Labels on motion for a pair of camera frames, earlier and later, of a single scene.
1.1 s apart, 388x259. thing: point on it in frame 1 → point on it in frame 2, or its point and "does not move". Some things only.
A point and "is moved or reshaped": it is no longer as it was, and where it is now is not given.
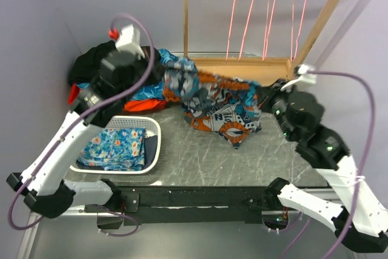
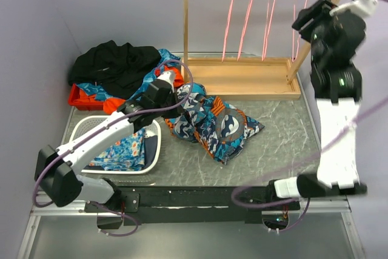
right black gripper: [266, 92] → [318, 12]
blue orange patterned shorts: [213, 102] is moved or reshaped
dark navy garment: [150, 144] does not move
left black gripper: [158, 73] → [173, 113]
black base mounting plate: [188, 205] does not move
